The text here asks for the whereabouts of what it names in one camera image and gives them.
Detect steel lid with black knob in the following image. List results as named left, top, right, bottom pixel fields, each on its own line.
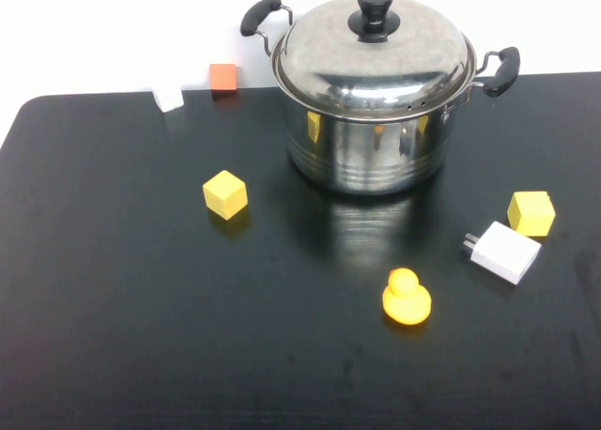
left=271, top=0, right=478, bottom=121

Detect yellow cube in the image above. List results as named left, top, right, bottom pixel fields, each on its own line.
left=202, top=169, right=249, bottom=222
left=506, top=190, right=557, bottom=238

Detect yellow rubber duck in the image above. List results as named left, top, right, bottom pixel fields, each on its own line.
left=381, top=267, right=433, bottom=328

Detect orange cube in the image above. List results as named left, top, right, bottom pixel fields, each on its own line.
left=208, top=63, right=239, bottom=99

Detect white cube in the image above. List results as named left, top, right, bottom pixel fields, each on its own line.
left=150, top=84, right=185, bottom=115

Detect white plug charger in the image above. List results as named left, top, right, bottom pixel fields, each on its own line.
left=463, top=220, right=543, bottom=287

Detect stainless steel pot black handles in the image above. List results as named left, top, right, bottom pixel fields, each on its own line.
left=239, top=0, right=521, bottom=196

